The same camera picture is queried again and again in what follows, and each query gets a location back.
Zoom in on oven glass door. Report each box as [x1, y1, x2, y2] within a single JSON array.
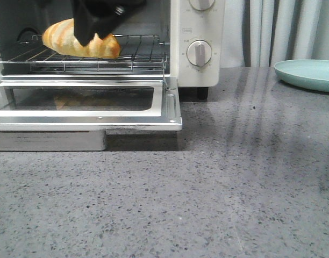
[[0, 77, 182, 132]]

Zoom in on grey curtain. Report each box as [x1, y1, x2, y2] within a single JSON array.
[[221, 1, 329, 68]]

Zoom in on metal crumb tray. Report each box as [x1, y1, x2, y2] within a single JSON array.
[[0, 131, 107, 152]]

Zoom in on white Toshiba toaster oven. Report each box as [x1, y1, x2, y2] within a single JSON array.
[[0, 1, 225, 99]]

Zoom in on wire oven rack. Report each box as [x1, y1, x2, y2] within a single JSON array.
[[0, 33, 170, 74]]

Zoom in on golden bread loaf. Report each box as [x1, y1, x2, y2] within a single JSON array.
[[42, 18, 121, 59]]

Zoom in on oven control knob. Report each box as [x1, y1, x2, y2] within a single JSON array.
[[187, 40, 212, 67], [189, 0, 215, 11]]

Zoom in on teal plate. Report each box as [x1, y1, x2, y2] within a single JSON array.
[[274, 60, 329, 93]]

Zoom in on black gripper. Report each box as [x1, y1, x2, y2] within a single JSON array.
[[71, 1, 146, 46]]

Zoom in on upper oven control knob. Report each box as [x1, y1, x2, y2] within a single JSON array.
[[189, 0, 215, 11]]

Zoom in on lower oven control knob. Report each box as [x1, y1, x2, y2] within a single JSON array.
[[187, 40, 212, 67]]

